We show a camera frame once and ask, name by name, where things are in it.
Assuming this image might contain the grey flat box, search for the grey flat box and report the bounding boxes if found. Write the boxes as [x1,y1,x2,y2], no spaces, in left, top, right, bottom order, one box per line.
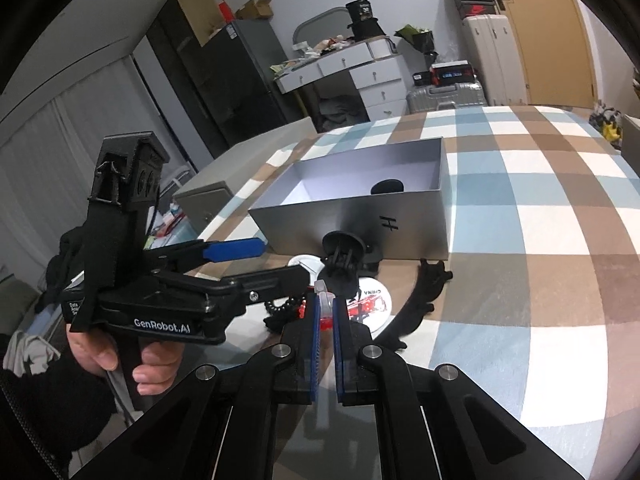
[621,114,640,156]

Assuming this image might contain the black trapezoid box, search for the black trapezoid box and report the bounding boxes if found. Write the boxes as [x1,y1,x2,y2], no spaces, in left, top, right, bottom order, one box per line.
[349,19,387,41]

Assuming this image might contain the large brown cardboard box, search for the large brown cardboard box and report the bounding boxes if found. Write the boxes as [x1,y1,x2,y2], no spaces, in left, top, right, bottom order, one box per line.
[173,0,223,47]

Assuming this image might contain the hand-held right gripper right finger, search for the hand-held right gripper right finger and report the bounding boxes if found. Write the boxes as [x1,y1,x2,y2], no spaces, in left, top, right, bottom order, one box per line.
[332,295,586,480]

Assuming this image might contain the yellow and white bundle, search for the yellow and white bundle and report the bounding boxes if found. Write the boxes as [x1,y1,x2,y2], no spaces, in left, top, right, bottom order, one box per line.
[589,100,626,151]

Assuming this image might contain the silver suitcase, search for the silver suitcase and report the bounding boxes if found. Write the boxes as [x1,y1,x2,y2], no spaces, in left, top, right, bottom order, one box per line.
[406,80,488,116]

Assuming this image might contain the black wardrobe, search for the black wardrobe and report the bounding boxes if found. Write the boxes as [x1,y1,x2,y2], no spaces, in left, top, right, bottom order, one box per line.
[145,0,236,161]

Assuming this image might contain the black shoe box red logo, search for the black shoe box red logo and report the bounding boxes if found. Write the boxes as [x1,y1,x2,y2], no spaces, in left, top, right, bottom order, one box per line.
[456,1,503,17]

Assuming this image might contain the white desk with drawers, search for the white desk with drawers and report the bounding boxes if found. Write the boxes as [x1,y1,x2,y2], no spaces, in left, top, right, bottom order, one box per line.
[274,40,411,123]

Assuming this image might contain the white curtain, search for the white curtain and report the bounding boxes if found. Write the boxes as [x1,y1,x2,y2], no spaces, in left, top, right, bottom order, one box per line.
[0,52,198,281]

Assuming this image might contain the white suitcase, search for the white suitcase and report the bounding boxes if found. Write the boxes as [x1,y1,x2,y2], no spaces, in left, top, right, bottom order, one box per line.
[460,12,528,107]

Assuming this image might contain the silver cardboard box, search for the silver cardboard box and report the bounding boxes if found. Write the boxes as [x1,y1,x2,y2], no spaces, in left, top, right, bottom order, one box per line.
[248,136,451,261]

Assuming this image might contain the bouquet in black wrap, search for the bouquet in black wrap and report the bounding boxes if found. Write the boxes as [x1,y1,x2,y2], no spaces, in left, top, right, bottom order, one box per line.
[394,24,438,56]

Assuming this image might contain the small clear red bottle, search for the small clear red bottle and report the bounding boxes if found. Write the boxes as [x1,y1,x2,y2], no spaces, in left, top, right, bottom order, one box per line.
[314,280,337,331]

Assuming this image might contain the black and red box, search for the black and red box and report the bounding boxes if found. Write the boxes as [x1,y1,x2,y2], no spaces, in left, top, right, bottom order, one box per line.
[429,60,475,86]

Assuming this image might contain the person's left hand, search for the person's left hand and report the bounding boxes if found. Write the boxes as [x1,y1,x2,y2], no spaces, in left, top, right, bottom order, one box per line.
[66,327,177,396]

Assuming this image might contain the black round item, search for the black round item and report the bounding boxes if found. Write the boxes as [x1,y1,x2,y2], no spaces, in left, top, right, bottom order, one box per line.
[370,178,405,196]

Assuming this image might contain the person's left forearm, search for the person's left forearm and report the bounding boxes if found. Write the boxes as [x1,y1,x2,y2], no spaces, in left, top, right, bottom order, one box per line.
[0,350,126,480]

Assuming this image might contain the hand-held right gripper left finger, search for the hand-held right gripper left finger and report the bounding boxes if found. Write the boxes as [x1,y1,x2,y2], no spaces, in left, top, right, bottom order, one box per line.
[70,292,323,480]

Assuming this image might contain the wooden door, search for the wooden door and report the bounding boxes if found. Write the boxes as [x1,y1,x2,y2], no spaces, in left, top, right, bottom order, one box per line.
[467,0,598,108]

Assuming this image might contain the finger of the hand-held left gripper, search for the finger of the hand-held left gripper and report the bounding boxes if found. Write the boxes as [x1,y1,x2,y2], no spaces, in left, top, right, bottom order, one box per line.
[207,264,312,313]
[144,237,269,276]

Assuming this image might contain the nightstand clutter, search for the nightstand clutter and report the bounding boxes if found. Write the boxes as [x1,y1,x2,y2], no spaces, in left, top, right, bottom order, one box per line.
[144,199,197,252]

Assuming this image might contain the black round gift box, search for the black round gift box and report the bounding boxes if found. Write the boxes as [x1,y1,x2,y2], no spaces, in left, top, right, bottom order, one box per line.
[345,0,375,25]

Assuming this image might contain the grey clothes pile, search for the grey clothes pile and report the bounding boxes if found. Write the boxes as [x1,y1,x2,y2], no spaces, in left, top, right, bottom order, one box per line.
[312,95,366,131]

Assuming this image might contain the grey bedside cabinet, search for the grey bedside cabinet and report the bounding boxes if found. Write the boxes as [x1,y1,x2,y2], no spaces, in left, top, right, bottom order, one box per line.
[172,116,318,238]

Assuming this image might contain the black curved hair comb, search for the black curved hair comb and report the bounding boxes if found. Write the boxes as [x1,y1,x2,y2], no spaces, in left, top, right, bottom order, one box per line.
[376,257,454,351]

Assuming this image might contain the dark grey refrigerator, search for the dark grey refrigerator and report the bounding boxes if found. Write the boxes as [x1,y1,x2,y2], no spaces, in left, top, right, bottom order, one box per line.
[200,20,301,148]

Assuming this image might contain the light grey cloth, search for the light grey cloth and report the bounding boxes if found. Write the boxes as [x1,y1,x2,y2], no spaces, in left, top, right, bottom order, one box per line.
[2,330,61,378]

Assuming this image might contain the desk clutter pile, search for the desk clutter pile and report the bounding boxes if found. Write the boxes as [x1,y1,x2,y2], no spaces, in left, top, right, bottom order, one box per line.
[272,34,371,78]

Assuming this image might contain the round white printed badge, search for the round white printed badge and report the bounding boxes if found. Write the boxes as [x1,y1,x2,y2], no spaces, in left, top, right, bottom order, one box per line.
[345,275,393,328]

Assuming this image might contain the small open cardboard box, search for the small open cardboard box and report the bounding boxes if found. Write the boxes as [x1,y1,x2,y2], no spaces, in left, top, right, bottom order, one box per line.
[236,0,275,21]

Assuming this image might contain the black beaded bracelet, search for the black beaded bracelet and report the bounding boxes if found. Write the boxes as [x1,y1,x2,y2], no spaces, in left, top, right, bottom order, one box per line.
[263,297,301,331]

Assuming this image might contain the grey arched mirror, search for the grey arched mirror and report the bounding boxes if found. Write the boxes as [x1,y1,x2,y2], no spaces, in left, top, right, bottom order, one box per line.
[292,6,353,53]

